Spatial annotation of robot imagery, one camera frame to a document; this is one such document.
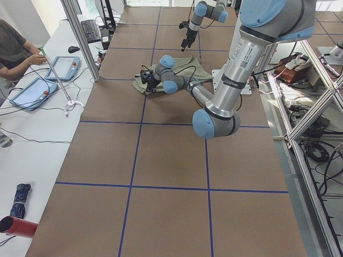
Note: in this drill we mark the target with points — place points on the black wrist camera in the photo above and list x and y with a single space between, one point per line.
146 75
184 24

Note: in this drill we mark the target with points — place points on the olive green long-sleeve shirt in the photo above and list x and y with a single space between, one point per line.
195 69

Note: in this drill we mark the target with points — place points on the red cylinder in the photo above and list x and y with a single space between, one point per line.
18 227

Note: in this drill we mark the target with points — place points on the black computer mouse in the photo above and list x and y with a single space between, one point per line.
73 49

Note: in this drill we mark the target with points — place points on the seated person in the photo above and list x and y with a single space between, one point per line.
17 53

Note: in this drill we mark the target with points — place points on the blue teach pendant near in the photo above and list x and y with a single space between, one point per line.
34 94

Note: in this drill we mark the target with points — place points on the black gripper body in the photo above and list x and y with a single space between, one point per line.
191 34
151 82

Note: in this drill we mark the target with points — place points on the aluminium frame post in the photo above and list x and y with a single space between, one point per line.
80 37

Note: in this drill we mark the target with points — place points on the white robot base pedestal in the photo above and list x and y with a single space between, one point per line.
229 73

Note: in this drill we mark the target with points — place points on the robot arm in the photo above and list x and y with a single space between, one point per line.
202 10
262 23

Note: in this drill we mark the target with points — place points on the blue teach pendant far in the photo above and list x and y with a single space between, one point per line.
66 67

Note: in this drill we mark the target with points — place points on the folded dark blue umbrella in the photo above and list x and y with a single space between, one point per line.
18 208

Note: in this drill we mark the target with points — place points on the black keyboard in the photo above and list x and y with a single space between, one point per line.
90 31

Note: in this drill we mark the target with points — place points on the blue teach pendant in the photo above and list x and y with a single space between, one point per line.
66 67
34 94

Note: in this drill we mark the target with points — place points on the metal rod with green tip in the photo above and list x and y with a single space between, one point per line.
52 75

